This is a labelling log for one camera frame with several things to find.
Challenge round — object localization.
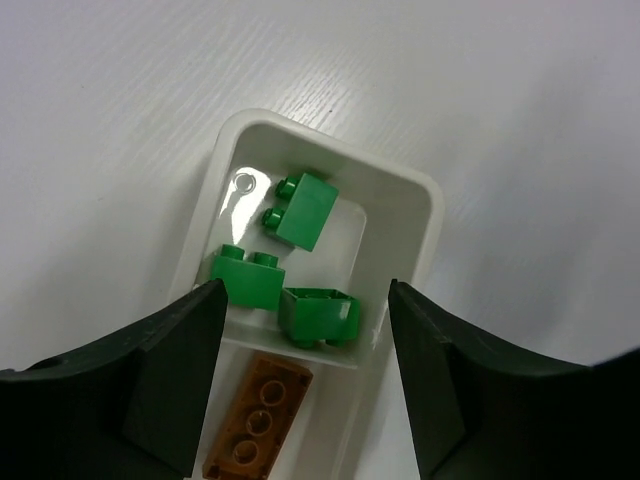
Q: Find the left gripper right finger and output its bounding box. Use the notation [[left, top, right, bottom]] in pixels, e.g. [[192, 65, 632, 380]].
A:
[[388, 281, 639, 479]]

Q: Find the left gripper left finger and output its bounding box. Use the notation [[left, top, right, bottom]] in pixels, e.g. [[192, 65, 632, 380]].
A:
[[1, 280, 228, 479]]

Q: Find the brown lego plate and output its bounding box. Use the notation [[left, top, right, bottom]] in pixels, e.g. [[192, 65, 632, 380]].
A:
[[202, 353, 313, 479]]

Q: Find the green lego brick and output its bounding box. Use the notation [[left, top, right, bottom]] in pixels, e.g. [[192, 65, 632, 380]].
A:
[[261, 173, 339, 252], [277, 287, 361, 348], [210, 244, 285, 311]]

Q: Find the white three-compartment tray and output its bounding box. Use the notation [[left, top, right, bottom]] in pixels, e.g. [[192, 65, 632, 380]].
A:
[[168, 109, 444, 479]]

